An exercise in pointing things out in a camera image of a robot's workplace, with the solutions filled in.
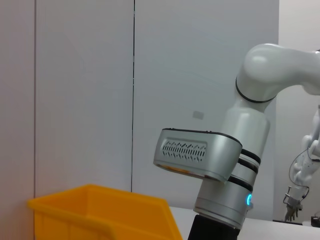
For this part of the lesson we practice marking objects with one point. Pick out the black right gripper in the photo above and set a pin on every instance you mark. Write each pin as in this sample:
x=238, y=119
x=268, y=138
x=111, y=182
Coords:
x=212, y=230

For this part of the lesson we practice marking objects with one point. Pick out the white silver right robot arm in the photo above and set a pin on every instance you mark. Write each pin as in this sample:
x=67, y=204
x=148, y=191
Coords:
x=247, y=130

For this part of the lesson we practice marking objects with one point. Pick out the white humanoid robot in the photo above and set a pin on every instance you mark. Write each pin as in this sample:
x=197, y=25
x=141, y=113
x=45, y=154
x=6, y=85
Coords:
x=303, y=170

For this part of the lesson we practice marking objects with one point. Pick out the yellow plastic bin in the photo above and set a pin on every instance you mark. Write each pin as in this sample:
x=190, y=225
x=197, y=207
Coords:
x=75, y=220

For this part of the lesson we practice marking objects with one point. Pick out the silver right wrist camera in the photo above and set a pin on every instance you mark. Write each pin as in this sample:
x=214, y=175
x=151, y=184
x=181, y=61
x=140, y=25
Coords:
x=200, y=160

